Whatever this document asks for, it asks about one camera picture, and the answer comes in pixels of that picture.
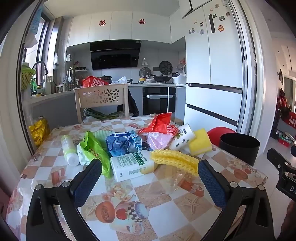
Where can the white refrigerator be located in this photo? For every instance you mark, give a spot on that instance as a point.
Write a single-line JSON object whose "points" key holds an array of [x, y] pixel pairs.
{"points": [[212, 69]]}

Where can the yellow foam net sleeve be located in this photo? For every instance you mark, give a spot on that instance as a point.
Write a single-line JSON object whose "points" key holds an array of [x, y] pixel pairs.
{"points": [[173, 160]]}

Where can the green plastic bag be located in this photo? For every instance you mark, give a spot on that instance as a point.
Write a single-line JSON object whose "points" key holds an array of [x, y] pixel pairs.
{"points": [[92, 150]]}

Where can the beige flower-cutout chair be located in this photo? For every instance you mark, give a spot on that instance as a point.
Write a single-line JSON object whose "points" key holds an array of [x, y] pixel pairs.
{"points": [[101, 95]]}

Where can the round grey trivet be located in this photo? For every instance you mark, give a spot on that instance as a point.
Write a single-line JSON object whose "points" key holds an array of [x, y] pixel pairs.
{"points": [[145, 72]]}

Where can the gold foil bag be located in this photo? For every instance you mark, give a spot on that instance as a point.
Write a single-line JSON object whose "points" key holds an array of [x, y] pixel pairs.
{"points": [[39, 132]]}

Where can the cooking pot with lid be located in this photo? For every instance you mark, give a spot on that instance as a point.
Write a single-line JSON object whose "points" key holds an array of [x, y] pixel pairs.
{"points": [[104, 78]]}

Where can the black range hood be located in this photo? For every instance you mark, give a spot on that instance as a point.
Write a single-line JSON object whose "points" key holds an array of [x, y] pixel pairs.
{"points": [[115, 55]]}

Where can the white rice cooker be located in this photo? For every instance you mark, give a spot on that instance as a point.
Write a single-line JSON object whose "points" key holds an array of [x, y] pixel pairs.
{"points": [[179, 78]]}

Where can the red plastic stool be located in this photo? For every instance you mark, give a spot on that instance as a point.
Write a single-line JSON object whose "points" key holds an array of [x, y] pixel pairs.
{"points": [[219, 133]]}

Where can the cardboard box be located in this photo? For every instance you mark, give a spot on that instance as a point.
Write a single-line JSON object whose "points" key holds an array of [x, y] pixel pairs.
{"points": [[178, 121]]}

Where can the black built-in oven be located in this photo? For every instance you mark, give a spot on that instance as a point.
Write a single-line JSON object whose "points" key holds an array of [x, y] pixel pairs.
{"points": [[158, 100]]}

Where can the red banner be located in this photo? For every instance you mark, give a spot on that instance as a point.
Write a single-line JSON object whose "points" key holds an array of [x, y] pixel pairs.
{"points": [[290, 122]]}

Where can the sliding door frame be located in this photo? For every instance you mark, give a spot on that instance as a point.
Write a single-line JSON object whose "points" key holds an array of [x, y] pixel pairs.
{"points": [[249, 69]]}

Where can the black kitchen faucet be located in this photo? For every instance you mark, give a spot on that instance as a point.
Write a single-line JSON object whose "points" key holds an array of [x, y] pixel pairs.
{"points": [[40, 66]]}

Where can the white paper cup green print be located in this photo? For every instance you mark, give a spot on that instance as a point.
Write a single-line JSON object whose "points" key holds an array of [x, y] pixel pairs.
{"points": [[182, 139]]}

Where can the black trash bin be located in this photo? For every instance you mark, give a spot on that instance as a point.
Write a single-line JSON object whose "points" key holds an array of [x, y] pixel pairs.
{"points": [[239, 148]]}

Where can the checkered printed tablecloth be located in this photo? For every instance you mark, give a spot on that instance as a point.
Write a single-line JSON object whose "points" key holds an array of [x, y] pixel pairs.
{"points": [[148, 208]]}

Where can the red paper decal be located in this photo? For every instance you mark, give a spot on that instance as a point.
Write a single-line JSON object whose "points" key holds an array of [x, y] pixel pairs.
{"points": [[101, 23], [141, 21]]}

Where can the red plastic basket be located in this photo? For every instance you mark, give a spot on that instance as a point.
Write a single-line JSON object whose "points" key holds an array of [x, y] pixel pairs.
{"points": [[94, 81]]}

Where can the blue wrapper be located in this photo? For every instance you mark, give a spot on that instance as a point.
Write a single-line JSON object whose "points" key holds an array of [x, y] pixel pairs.
{"points": [[122, 143]]}

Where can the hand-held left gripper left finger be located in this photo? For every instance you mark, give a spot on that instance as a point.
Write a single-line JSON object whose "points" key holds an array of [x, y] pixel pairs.
{"points": [[89, 183]]}

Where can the green wavy sponge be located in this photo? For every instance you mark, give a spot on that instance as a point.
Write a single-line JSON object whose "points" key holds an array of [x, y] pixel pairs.
{"points": [[103, 136]]}

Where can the red plastic bag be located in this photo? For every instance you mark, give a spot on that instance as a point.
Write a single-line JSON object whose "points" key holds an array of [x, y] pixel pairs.
{"points": [[161, 126]]}

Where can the group of fridge magnets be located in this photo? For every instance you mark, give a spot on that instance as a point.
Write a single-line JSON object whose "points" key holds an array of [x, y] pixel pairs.
{"points": [[219, 27]]}

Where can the clear plastic wrapper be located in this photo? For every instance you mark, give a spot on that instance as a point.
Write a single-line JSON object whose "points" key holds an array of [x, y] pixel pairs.
{"points": [[177, 183]]}

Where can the green plastic basket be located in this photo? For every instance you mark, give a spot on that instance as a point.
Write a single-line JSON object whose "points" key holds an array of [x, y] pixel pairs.
{"points": [[26, 77]]}

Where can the white plastic bottle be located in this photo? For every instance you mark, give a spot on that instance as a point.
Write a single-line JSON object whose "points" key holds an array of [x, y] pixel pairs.
{"points": [[69, 150]]}

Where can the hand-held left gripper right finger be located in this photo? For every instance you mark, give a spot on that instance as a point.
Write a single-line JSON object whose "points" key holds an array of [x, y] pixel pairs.
{"points": [[211, 185]]}

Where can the white printed carton box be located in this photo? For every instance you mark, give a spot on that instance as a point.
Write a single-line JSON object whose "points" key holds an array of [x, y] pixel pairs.
{"points": [[129, 164]]}

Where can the black frying pan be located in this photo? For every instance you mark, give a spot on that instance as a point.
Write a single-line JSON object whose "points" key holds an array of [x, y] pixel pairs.
{"points": [[161, 78]]}

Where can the green onions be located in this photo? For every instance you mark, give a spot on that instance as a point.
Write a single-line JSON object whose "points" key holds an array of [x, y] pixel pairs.
{"points": [[101, 114]]}

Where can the pink plastic bag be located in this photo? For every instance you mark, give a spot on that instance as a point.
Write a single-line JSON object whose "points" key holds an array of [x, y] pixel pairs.
{"points": [[159, 143]]}

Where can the black bag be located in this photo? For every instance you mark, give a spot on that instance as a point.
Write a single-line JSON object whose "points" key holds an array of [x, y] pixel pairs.
{"points": [[131, 102]]}

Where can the round black mould pan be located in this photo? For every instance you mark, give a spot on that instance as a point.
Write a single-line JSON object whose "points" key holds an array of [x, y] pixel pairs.
{"points": [[166, 66]]}

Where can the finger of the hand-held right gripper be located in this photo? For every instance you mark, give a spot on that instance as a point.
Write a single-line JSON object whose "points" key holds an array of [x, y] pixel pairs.
{"points": [[277, 160]]}

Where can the yellow sponge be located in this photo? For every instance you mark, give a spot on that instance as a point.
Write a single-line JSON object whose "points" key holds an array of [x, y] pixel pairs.
{"points": [[200, 144]]}

